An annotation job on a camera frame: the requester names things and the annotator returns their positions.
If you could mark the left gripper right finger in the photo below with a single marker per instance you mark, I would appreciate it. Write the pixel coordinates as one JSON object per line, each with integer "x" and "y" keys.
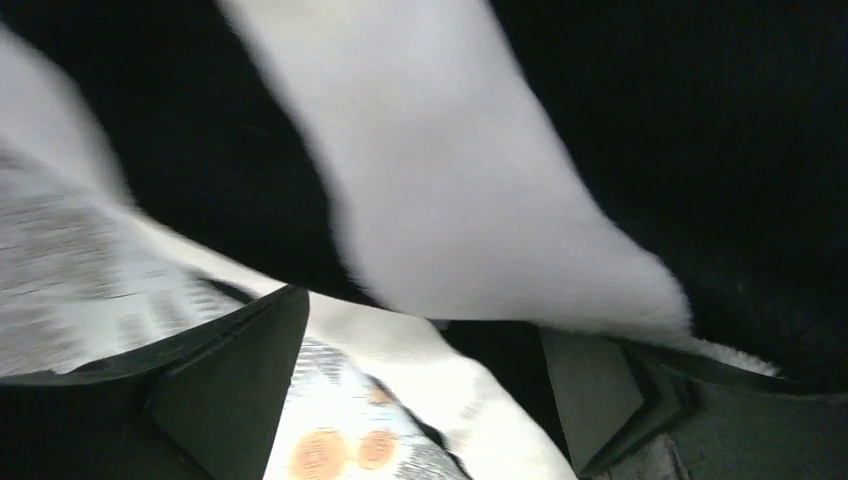
{"x": 631, "y": 411}

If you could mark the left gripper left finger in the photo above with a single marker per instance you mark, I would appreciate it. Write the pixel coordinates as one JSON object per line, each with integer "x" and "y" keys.
{"x": 204, "y": 404}

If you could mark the black white striped pillow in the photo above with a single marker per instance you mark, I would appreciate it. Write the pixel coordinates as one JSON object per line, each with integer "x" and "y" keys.
{"x": 449, "y": 179}

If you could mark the floral patterned table cloth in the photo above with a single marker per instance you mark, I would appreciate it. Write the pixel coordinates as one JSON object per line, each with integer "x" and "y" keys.
{"x": 79, "y": 284}

